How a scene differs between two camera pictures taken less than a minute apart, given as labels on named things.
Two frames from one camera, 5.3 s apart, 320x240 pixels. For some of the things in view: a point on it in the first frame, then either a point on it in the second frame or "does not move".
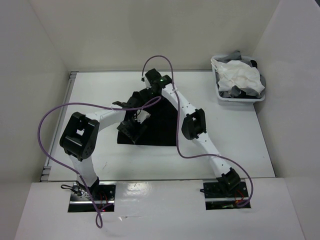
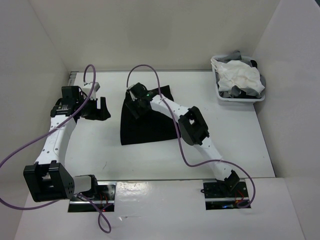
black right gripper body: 146,93 does not move
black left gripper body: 129,128 -> 90,110
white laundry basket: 238,80 does not move
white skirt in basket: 236,73 does not move
